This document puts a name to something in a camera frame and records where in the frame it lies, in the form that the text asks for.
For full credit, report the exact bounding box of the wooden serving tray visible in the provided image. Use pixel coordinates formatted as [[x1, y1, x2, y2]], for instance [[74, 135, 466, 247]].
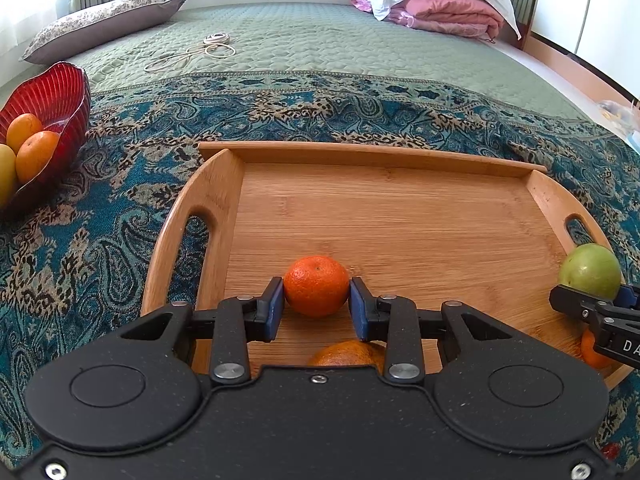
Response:
[[141, 141, 606, 358]]

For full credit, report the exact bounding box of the yellow mango in bowl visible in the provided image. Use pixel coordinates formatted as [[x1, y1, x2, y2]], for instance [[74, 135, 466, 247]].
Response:
[[0, 144, 18, 209]]

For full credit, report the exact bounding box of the red glass fruit bowl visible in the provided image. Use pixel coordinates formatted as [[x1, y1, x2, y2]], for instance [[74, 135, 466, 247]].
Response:
[[1, 62, 91, 218]]

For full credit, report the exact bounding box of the small orange tangerine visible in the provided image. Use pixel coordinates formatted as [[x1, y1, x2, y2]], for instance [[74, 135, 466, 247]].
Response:
[[283, 256, 349, 318]]

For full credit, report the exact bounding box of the green quilted mattress cover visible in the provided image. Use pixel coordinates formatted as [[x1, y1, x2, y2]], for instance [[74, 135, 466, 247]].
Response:
[[70, 3, 585, 119]]

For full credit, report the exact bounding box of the teal paisley blanket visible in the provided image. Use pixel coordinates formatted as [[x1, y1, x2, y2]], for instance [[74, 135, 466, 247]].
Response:
[[1, 70, 639, 467]]

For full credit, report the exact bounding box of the right red jujube date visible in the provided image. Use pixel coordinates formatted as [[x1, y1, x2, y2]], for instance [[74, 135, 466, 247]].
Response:
[[601, 442, 620, 462]]

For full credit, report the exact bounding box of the brown orange round fruit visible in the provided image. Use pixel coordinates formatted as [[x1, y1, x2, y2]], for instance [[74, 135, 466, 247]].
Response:
[[307, 339, 385, 374]]

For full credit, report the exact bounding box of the orange in bowl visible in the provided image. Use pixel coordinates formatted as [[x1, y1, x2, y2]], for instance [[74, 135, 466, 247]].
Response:
[[15, 130, 60, 184], [6, 113, 43, 154]]

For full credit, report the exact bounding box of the floral grey pillow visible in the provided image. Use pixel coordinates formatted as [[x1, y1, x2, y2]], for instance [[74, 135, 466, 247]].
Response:
[[21, 0, 186, 65]]

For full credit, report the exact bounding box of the front orange in bowl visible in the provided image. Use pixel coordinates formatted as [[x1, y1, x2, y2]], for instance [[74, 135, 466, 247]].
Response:
[[15, 130, 60, 184]]

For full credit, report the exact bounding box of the pink folded blanket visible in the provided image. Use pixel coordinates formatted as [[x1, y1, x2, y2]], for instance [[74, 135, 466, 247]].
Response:
[[352, 0, 520, 42]]

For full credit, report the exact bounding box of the large orange tangerine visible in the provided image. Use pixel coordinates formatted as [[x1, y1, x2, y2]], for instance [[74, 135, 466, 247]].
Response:
[[580, 328, 617, 370]]

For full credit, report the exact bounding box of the green apple with red blush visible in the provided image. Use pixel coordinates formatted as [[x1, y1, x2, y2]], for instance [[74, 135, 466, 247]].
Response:
[[558, 243, 622, 300]]

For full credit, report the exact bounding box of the white coiled cable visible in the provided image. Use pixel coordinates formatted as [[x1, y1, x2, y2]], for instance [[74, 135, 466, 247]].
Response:
[[143, 30, 238, 74]]

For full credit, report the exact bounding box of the white wardrobe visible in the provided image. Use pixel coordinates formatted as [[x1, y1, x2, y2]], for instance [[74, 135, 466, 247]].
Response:
[[533, 0, 639, 101]]

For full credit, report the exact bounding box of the rear orange in bowl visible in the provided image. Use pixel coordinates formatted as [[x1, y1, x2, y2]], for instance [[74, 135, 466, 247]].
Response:
[[6, 113, 43, 154]]

